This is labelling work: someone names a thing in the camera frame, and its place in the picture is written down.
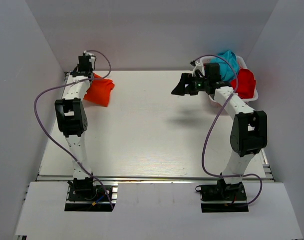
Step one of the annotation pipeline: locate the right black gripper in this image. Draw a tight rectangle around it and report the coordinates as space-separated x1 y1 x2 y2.
172 73 210 96

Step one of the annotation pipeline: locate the orange t-shirt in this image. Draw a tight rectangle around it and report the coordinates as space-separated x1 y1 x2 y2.
84 79 115 107

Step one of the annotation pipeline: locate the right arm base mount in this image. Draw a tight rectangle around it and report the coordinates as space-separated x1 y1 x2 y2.
195 178 249 213

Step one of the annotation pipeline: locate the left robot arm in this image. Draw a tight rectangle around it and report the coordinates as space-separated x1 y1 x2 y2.
54 53 98 200

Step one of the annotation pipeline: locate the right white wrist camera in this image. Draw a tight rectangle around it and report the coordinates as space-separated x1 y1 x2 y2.
190 60 205 76

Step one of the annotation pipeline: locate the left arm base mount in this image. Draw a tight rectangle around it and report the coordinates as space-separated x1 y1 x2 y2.
64 178 117 212

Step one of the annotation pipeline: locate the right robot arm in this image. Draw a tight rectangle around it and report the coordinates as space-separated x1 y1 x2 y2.
171 63 267 200

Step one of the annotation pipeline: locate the red t-shirt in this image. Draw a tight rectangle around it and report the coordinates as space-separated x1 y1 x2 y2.
236 68 256 99

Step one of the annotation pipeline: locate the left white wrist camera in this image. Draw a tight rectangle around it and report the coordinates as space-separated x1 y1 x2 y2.
83 50 95 60

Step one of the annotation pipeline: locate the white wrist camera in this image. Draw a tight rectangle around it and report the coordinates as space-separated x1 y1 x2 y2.
83 50 95 60
190 60 205 76

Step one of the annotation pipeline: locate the blue t-shirt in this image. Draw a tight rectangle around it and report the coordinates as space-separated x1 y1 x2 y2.
210 50 240 82

